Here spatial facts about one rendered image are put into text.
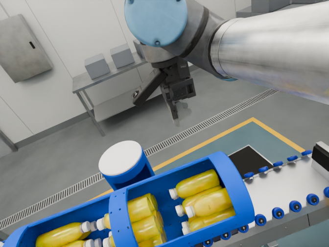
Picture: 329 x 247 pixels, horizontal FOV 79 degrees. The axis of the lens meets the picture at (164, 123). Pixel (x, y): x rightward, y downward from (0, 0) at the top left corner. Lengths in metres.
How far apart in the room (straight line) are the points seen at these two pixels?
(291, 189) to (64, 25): 3.63
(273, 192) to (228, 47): 0.86
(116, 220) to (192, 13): 0.65
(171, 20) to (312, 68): 0.20
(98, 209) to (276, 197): 0.79
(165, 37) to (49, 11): 3.58
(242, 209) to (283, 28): 0.62
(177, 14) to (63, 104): 3.95
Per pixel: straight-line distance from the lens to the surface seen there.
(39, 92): 4.16
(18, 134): 4.60
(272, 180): 1.10
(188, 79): 0.52
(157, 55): 0.47
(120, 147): 1.33
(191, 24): 0.35
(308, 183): 1.12
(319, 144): 1.07
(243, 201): 0.75
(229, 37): 0.30
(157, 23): 0.33
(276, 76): 0.23
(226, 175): 0.74
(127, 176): 1.19
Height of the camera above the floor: 1.82
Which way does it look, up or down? 35 degrees down
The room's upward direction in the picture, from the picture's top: 20 degrees counter-clockwise
